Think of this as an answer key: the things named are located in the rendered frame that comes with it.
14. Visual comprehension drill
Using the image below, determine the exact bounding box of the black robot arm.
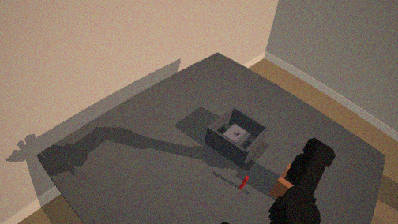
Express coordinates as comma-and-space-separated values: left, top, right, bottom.
268, 137, 336, 224

